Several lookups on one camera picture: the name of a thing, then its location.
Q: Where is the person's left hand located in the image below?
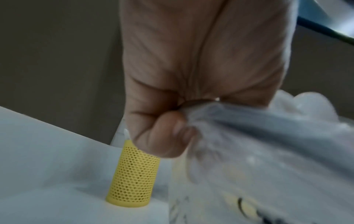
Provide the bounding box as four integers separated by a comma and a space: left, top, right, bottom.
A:
118, 0, 296, 158

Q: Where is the clear plastic cutlery bag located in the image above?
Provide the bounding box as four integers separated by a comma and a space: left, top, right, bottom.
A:
168, 89, 354, 224

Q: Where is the yellow cup with spoons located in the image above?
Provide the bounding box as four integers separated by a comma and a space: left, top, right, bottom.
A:
105, 139, 161, 207

